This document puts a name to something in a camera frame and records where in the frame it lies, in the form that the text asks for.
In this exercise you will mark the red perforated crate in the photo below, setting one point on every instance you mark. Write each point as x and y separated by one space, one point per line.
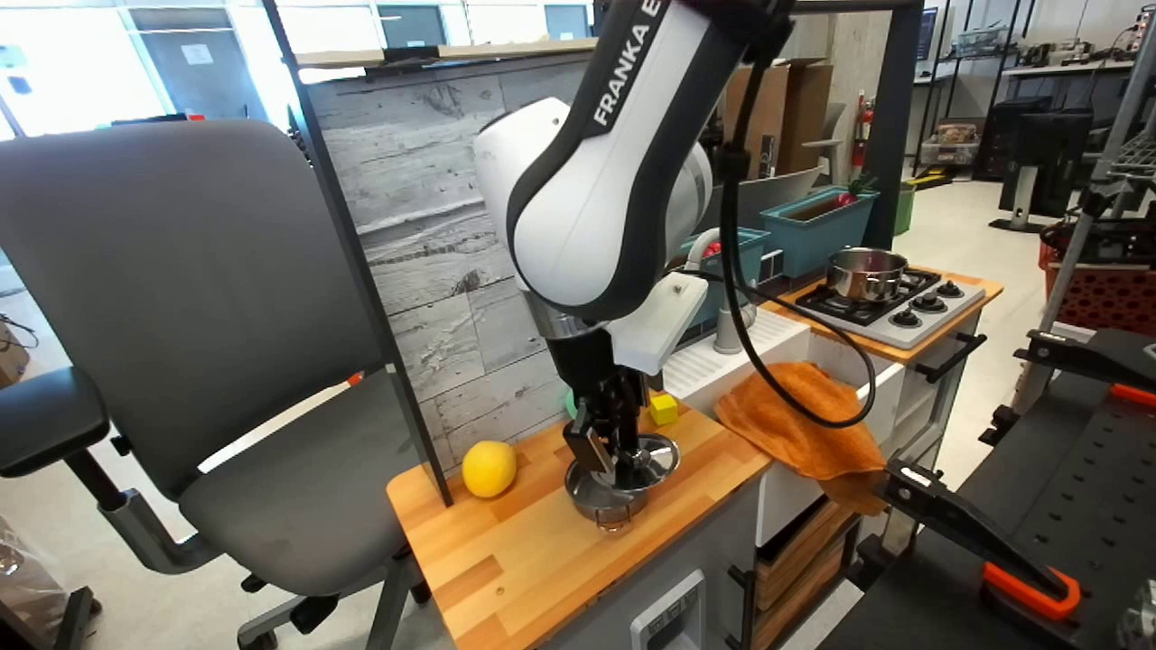
1103 294

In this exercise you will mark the wooden drawer crate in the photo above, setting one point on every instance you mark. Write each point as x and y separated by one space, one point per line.
800 571

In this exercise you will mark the upright black frame post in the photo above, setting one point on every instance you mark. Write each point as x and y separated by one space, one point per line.
896 121

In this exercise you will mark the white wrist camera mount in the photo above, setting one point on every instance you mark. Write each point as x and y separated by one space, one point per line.
662 319

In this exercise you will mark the black clamp orange tip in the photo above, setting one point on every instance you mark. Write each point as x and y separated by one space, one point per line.
1089 355

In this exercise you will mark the black metal shelving rack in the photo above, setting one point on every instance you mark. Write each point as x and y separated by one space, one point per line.
1035 48

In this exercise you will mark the black machine on stand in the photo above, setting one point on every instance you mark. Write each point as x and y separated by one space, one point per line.
1046 148

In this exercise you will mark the slanted black frame post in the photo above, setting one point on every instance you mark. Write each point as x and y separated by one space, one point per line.
363 258

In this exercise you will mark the brown bag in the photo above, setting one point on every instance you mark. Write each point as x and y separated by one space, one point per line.
13 353

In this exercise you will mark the black perforated work table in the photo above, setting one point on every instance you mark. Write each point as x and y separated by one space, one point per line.
1070 507

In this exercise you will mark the light wooden shelf board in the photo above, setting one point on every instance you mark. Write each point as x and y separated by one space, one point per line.
457 52

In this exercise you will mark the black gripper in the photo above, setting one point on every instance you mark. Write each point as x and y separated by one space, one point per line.
596 382

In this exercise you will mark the white ribbed panel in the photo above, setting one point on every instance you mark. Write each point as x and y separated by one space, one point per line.
887 382

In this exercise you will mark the red fire extinguisher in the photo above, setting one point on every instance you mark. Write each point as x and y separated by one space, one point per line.
864 133

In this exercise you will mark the grey toy stove top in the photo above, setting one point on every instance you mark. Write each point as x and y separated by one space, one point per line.
905 317

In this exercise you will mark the wooden cutting board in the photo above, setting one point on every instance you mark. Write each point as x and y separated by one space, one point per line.
722 542

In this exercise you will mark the orange towel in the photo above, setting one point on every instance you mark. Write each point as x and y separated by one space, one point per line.
800 438

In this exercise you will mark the silver steel pot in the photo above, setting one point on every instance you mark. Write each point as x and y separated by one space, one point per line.
609 507

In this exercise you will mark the brown cardboard boxes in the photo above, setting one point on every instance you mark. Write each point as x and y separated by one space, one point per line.
796 115

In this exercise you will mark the dark grey door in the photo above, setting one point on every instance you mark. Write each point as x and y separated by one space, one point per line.
203 66

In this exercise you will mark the grey wood plank panel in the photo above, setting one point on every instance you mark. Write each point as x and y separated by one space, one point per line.
421 240

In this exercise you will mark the silver steel pot lid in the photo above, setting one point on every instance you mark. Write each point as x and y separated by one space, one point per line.
658 458

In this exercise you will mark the yellow lemon ball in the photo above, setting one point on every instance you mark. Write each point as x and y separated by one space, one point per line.
487 471

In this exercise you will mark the grey office chair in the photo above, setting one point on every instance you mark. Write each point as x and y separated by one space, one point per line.
203 300

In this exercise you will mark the large teal box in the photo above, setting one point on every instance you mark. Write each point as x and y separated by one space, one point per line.
817 228

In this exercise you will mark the white black Franka robot arm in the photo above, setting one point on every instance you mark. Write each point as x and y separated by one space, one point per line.
601 181

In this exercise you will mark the small yellow cube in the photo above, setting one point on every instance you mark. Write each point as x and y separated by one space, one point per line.
662 410

